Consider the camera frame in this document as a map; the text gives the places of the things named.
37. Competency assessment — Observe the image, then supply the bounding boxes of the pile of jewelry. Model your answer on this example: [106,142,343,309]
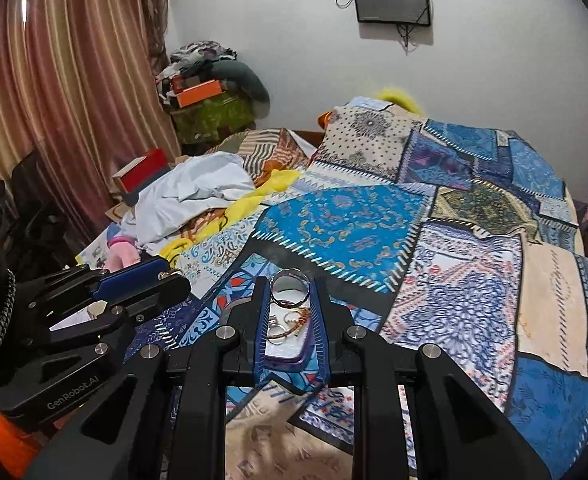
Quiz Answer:
[267,305,313,345]

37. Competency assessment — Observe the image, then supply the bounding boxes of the white cloth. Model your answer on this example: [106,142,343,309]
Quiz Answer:
[133,152,255,252]

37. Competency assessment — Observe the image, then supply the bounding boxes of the pile of clothes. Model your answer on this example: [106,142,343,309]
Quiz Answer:
[155,41,238,92]

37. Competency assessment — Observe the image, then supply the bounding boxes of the dark grey pillow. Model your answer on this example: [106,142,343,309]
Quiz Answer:
[213,61,271,102]

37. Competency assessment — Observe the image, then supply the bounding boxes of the heart-shaped purple jewelry box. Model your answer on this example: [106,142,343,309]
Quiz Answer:
[223,296,321,374]

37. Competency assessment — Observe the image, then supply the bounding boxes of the yellow plush toy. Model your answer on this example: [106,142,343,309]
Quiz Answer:
[373,87,423,112]

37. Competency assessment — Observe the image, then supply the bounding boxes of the green cloth-covered cabinet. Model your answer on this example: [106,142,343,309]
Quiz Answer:
[168,94,255,147]

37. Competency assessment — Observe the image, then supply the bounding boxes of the striped orange blanket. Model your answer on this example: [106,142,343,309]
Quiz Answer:
[203,128,315,187]

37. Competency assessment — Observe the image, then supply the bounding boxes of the silver bangle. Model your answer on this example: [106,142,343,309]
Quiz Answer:
[269,268,311,307]

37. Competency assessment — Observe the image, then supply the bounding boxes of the pink plush toy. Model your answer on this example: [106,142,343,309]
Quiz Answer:
[106,239,143,272]

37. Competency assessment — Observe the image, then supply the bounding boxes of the yellow cloth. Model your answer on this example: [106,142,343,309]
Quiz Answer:
[158,169,303,264]

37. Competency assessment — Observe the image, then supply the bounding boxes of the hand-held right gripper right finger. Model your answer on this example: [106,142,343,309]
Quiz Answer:
[310,278,553,480]

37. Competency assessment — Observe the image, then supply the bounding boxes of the small black monitor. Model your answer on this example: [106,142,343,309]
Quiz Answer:
[352,0,433,27]

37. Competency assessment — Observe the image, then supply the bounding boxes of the red box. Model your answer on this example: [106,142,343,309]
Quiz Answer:
[112,148,170,197]

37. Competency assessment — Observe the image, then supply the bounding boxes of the orange box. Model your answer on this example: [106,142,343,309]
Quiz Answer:
[176,79,223,109]

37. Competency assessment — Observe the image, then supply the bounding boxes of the striped brown curtain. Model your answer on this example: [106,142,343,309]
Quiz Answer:
[0,0,183,266]

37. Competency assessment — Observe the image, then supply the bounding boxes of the black hanging cable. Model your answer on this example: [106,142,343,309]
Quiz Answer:
[398,22,421,53]

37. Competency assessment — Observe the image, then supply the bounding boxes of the orange bag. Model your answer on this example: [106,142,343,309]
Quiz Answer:
[0,411,42,478]

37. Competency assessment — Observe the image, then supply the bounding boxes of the patchwork blanket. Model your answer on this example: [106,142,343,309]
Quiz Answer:
[124,96,588,480]

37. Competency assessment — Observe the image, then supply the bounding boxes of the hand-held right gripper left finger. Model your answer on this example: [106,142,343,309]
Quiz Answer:
[23,276,271,480]

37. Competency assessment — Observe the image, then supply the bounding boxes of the black office chair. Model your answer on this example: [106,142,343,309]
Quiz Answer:
[9,149,77,273]

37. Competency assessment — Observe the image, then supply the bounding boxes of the cartoon printed sheet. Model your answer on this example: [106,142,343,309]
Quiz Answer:
[75,224,125,272]

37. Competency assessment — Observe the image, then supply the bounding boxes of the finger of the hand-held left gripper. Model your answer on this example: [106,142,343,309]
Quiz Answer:
[46,275,193,358]
[16,257,171,317]

